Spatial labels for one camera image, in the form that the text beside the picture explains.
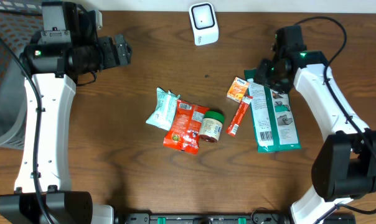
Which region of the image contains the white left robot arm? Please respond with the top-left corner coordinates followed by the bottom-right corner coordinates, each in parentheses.
top-left (0, 31), bottom-right (132, 223)

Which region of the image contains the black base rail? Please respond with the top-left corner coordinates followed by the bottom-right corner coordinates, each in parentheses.
top-left (115, 213), bottom-right (292, 224)

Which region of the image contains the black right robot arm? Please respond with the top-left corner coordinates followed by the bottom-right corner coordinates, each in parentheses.
top-left (253, 50), bottom-right (376, 223)

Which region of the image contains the orange snack packet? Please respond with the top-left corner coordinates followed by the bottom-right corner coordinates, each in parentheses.
top-left (163, 100), bottom-right (209, 155)

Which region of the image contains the green lid spice jar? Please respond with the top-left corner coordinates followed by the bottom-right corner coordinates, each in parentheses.
top-left (199, 111), bottom-right (225, 142)

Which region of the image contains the red sachet stick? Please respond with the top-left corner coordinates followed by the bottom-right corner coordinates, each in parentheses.
top-left (227, 96), bottom-right (253, 137)

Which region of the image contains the small orange box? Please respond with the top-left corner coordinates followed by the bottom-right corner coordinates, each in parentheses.
top-left (227, 77), bottom-right (250, 103)

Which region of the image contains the grey plastic mesh basket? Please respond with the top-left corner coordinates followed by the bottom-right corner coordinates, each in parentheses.
top-left (0, 1), bottom-right (43, 150)

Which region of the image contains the green product pouch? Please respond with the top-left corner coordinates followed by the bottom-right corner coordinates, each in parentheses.
top-left (244, 69), bottom-right (301, 153)

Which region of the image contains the white barcode scanner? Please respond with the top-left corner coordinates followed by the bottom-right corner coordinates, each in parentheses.
top-left (189, 2), bottom-right (219, 46)

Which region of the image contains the mint green wipes pack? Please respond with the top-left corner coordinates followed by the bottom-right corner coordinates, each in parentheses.
top-left (146, 88), bottom-right (181, 131)

